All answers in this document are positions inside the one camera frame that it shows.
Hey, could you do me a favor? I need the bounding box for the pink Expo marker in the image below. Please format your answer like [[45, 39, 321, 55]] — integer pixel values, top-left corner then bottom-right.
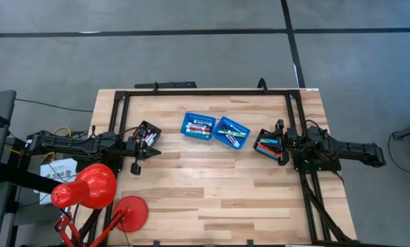
[[185, 126, 212, 134]]

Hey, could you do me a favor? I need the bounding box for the thin light green marker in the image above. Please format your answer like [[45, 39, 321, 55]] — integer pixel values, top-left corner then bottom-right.
[[217, 128, 247, 137]]

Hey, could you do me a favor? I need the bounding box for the black bar device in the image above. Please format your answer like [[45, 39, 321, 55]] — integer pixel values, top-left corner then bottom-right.
[[133, 81, 198, 90]]

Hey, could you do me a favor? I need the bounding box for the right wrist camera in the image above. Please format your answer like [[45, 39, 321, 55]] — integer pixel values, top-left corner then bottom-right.
[[277, 151, 291, 167]]

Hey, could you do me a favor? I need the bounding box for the blue plastic basket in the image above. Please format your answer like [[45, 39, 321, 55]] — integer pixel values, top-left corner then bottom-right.
[[212, 116, 252, 150], [180, 112, 217, 141]]

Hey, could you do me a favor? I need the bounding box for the dark blue Expo marker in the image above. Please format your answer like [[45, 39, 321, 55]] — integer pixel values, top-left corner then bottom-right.
[[187, 119, 213, 127]]

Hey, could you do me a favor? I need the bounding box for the black support beam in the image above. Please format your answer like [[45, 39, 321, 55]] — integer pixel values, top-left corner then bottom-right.
[[0, 137, 62, 195]]

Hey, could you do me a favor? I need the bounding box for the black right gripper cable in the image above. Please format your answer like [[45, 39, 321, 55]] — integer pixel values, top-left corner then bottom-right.
[[302, 119, 324, 133]]

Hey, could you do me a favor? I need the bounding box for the green Expo marker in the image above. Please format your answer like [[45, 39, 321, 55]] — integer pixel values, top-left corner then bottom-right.
[[185, 128, 212, 137]]

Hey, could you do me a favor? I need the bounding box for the orange highlighter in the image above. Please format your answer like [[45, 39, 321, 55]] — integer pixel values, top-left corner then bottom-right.
[[257, 143, 282, 158]]

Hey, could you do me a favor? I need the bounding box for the red Expo marker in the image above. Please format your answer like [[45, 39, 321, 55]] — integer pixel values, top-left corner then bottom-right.
[[186, 123, 213, 131]]

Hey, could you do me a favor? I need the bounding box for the black floor cable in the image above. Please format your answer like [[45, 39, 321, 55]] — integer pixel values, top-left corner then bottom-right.
[[387, 131, 410, 176], [14, 98, 95, 114]]

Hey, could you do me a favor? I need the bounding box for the thin magenta marker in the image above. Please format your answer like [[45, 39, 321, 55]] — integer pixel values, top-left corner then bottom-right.
[[221, 126, 242, 149]]

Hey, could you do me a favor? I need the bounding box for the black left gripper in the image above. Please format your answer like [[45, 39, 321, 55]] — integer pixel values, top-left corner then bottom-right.
[[125, 136, 162, 162]]

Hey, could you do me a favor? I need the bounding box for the yellow cable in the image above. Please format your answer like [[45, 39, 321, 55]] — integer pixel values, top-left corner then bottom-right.
[[4, 126, 72, 162]]

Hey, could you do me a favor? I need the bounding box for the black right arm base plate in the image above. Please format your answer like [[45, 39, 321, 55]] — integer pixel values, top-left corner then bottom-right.
[[291, 143, 345, 173]]

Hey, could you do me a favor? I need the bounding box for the red desk lamp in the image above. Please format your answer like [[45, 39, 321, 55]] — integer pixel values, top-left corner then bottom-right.
[[50, 162, 149, 247]]

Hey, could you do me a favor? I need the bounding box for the black plastic basket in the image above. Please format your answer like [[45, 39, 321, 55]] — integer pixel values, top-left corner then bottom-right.
[[252, 128, 285, 161], [132, 119, 163, 149]]

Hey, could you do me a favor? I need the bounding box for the white printed paper sheet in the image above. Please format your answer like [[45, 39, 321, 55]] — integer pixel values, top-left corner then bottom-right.
[[39, 158, 79, 206]]

